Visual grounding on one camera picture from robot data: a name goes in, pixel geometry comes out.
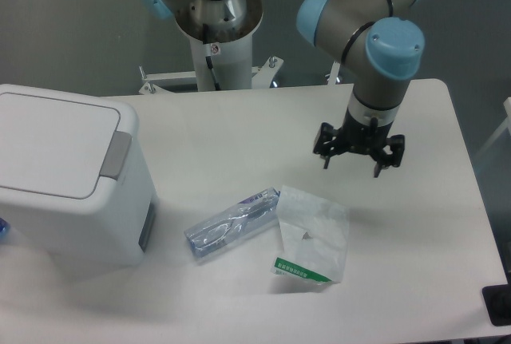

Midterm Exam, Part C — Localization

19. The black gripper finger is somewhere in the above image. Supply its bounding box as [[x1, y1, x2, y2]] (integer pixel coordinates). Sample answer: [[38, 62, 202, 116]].
[[370, 134, 406, 178], [313, 122, 347, 169]]

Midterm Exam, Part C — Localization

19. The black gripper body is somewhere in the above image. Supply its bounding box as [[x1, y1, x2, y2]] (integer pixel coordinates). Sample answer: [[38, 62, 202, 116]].
[[337, 111, 394, 160]]

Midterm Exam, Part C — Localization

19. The white push-lid trash can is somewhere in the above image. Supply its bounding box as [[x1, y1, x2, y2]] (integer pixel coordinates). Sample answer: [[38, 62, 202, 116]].
[[1, 84, 157, 265]]

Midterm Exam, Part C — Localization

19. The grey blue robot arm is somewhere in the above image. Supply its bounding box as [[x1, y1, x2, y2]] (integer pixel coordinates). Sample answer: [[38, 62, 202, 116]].
[[141, 0, 425, 172]]

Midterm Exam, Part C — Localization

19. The white green plastic bag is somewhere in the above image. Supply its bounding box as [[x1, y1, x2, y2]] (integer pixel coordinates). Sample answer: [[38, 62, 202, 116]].
[[271, 186, 350, 284]]

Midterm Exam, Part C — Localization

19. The clear blue plastic package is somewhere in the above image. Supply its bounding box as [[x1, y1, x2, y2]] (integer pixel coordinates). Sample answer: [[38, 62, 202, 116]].
[[184, 188, 280, 261]]

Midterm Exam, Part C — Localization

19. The clear plastic bin at right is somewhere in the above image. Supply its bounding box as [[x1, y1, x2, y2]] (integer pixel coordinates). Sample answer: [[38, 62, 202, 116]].
[[475, 97, 510, 172]]

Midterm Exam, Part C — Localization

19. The black device at edge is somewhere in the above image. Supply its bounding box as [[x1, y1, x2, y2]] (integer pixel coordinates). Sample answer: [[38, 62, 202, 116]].
[[482, 284, 510, 326]]

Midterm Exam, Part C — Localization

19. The blue white object at left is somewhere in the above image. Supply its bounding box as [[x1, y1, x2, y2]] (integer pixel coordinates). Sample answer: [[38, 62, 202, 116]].
[[0, 219, 10, 242]]

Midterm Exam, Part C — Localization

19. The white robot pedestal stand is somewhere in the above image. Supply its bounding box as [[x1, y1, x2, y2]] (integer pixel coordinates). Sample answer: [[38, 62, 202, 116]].
[[140, 0, 284, 94]]

